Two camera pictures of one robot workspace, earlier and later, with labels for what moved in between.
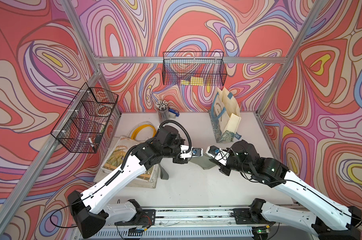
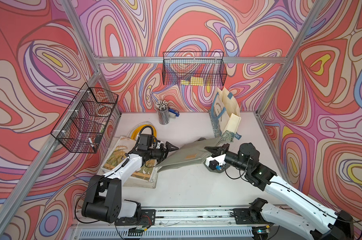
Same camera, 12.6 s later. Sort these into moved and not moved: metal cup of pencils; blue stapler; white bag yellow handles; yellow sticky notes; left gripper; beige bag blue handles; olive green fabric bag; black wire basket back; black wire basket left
Moved: white bag yellow handles; left gripper; olive green fabric bag
Not moved: yellow sticky notes; beige bag blue handles; blue stapler; black wire basket back; black wire basket left; metal cup of pencils
